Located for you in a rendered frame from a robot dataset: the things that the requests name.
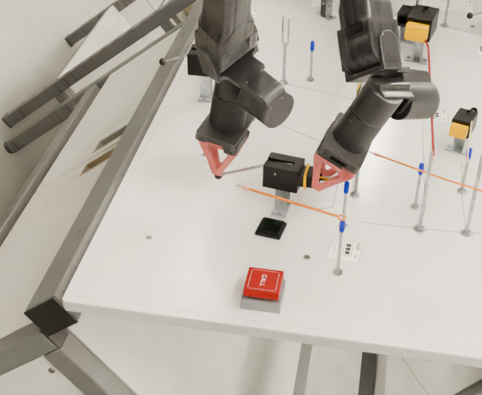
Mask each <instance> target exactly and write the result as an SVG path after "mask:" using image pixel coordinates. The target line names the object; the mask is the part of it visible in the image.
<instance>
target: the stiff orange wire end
mask: <svg viewBox="0 0 482 395"><path fill-rule="evenodd" d="M236 186H238V187H241V189H244V190H250V191H253V192H256V193H258V194H263V195H266V196H268V197H272V198H276V199H278V200H282V201H286V202H288V203H292V204H294V205H298V206H302V207H304V208H308V209H312V210H314V211H317V212H322V213H324V214H327V215H330V216H334V217H337V218H338V219H339V220H341V221H344V220H346V216H344V218H343V219H341V218H340V216H342V215H343V214H340V215H336V214H334V213H330V212H326V211H324V210H320V209H318V208H314V207H310V206H308V205H304V204H300V203H298V202H295V201H290V200H288V199H285V198H282V197H278V196H275V195H272V194H268V193H265V192H262V191H259V190H255V189H252V188H250V187H247V186H244V185H243V186H240V185H236Z"/></svg>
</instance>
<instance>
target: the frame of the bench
mask: <svg viewBox="0 0 482 395"><path fill-rule="evenodd" d="M183 23H184V21H183V22H182V23H180V24H178V25H177V26H175V27H174V28H173V29H171V30H170V31H168V32H166V33H165V34H163V35H162V36H161V37H159V38H157V39H156V40H155V41H153V42H151V43H150V44H149V45H147V46H146V47H144V48H143V49H141V50H140V51H139V52H137V53H135V54H134V55H132V56H130V57H129V58H128V59H127V60H125V61H123V62H122V63H120V64H119V65H117V66H116V67H114V68H113V69H111V70H110V71H108V72H107V73H106V74H104V75H103V76H101V77H100V78H98V79H96V80H95V81H94V82H92V83H91V84H89V85H87V86H86V87H85V88H83V89H82V90H80V91H79V92H77V93H75V94H74V95H73V96H71V97H70V98H68V99H67V100H65V101H63V102H62V103H61V104H59V105H58V106H56V107H54V108H53V109H52V110H51V111H49V112H48V113H46V114H44V115H43V116H41V117H40V118H39V119H37V120H36V121H34V122H32V123H31V124H29V125H28V126H27V127H25V128H24V129H22V130H20V131H19V132H18V133H16V134H15V135H13V136H11V137H10V138H9V140H8V141H6V142H5V143H4V148H5V149H6V151H7V152H9V153H11V154H12V153H16V152H17V151H18V150H21V149H22V148H24V147H25V146H27V145H28V144H29V143H31V142H33V141H34V140H36V139H37V138H38V137H40V136H42V135H44V134H45V133H47V132H48V131H49V130H51V129H53V128H54V127H56V126H57V125H58V124H60V123H61V122H63V121H65V120H66V119H67V120H66V122H65V123H64V125H63V127H62V128H61V130H60V131H59V132H58V134H57V135H56V137H55V139H54V140H53V141H52V143H51V144H50V146H49V148H48V149H47V151H46V152H45V153H44V155H43V156H42V158H41V160H40V161H39V163H38V164H37V165H36V167H35V168H34V170H33V172H32V173H31V174H30V176H29V177H28V179H27V181H26V182H25V184H24V185H23V186H22V188H21V189H20V191H19V193H18V194H17V196H16V197H15V198H14V200H13V202H12V203H11V205H10V206H9V207H8V209H7V210H6V212H5V214H4V215H3V217H2V218H1V219H0V247H1V246H2V243H3V242H4V240H5V239H6V238H7V236H8V235H9V232H10V231H11V229H12V228H13V227H14V225H15V223H16V221H17V220H18V219H19V218H20V215H21V214H22V212H23V211H24V209H25V208H26V206H27V204H28V203H29V201H30V200H31V198H32V197H33V195H34V194H35V193H37V192H36V190H37V189H38V187H39V185H40V184H41V182H42V180H43V179H44V178H45V176H46V174H47V173H48V171H49V170H50V169H51V167H52V165H53V163H54V162H55V160H56V159H57V158H58V156H59V154H60V152H61V151H62V149H63V148H64V146H65V145H66V143H67V141H68V140H69V139H70V138H71V135H72V134H73V132H74V131H75V129H76V128H77V126H78V124H79V123H80V121H81V120H82V119H83V117H84V115H85V113H86V112H87V110H88V109H89V107H90V106H91V104H92V102H93V101H94V99H95V98H96V96H97V95H98V93H99V92H100V90H101V89H102V87H103V85H104V84H105V82H106V81H107V79H108V78H109V76H110V75H111V74H112V73H114V72H115V71H116V70H118V69H119V68H121V67H123V66H124V65H126V64H127V63H128V62H130V61H131V60H133V59H135V58H136V57H137V56H139V55H140V54H142V53H144V52H145V51H147V50H148V49H149V48H151V47H152V46H154V45H156V44H157V43H159V42H160V41H161V40H163V39H164V38H166V37H168V36H169V35H170V34H172V33H173V32H175V31H177V30H178V29H180V28H181V27H182V25H183ZM75 104H77V105H76V107H75V108H72V107H73V106H74V105H75ZM312 347H313V345H311V344H305V343H302V345H301V350H300V355H299V363H298V367H297V372H296V377H295V385H294V390H293V395H305V391H306V381H307V376H308V371H309V366H310V357H311V352H312ZM44 354H45V356H44V357H45V359H46V360H48V361H49V362H50V363H51V364H52V365H53V366H54V367H55V368H57V369H58V370H59V371H60V372H61V373H62V374H63V375H64V376H65V377H66V378H68V379H69V380H70V381H71V382H72V383H73V384H74V385H75V386H77V387H78V388H79V389H80V390H81V391H82V392H83V393H84V394H85V395H136V394H134V392H132V391H131V390H130V388H128V387H127V386H126V384H124V383H123V381H121V380H120V379H119V378H118V377H117V376H116V375H115V374H114V373H113V372H112V371H111V370H110V369H109V368H108V367H107V366H106V365H105V364H103V363H102V362H101V361H100V360H99V359H98V358H97V357H96V356H95V355H94V354H93V353H92V352H91V351H90V350H88V349H87V348H86V347H85V346H84V345H83V344H82V343H81V342H80V341H79V340H78V339H77V338H76V337H75V336H74V335H72V334H71V333H70V332H68V329H67V328H65V329H64V330H62V331H60V332H57V333H56V334H54V335H51V336H47V335H46V334H45V333H44V332H43V331H42V330H41V329H40V328H39V327H38V326H37V325H36V324H34V323H32V324H29V325H28V326H26V327H24V328H21V329H20V330H18V331H16V332H14V333H12V334H10V335H7V336H6V337H4V338H2V339H0V375H2V374H4V373H6V372H8V371H10V370H13V369H14V368H17V367H19V366H21V365H22V364H26V363H27V362H29V361H32V360H34V359H35V358H37V357H40V356H42V355H44Z"/></svg>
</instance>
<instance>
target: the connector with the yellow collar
mask: <svg viewBox="0 0 482 395"><path fill-rule="evenodd" d="M305 171H306V165H304V166H303V168H302V170H301V172H300V174H299V181H298V187H303V176H304V173H305ZM312 178H313V166H310V167H309V170H308V173H307V175H306V187H308V188H312Z"/></svg>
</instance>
